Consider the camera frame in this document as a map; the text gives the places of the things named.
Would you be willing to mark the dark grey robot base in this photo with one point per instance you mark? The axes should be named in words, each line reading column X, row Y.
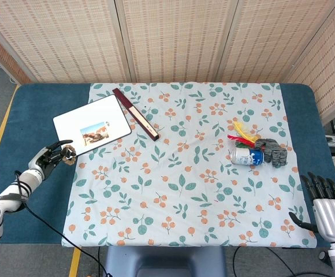
column 164, row 259

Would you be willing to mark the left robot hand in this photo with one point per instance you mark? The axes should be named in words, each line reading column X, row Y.
column 39, row 161

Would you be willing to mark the blue and white drink can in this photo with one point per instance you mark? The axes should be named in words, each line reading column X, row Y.
column 247, row 156

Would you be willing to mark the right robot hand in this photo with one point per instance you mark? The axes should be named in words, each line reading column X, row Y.
column 330, row 216

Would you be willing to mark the white board with black frame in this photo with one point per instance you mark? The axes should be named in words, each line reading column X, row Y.
column 98, row 115

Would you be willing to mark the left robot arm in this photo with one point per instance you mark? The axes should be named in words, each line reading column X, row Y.
column 8, row 199

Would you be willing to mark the floral print tablecloth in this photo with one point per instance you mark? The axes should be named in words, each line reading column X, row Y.
column 185, row 179

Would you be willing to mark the long maroon fan box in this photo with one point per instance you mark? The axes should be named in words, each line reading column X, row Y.
column 135, row 114

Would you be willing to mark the grey knitted glove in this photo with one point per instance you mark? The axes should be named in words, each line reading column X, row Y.
column 274, row 153

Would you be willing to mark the woven bamboo folding screen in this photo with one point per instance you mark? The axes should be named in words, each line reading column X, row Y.
column 170, row 37

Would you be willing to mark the yellow and red feather shuttlecock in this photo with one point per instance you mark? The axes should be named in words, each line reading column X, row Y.
column 239, row 128

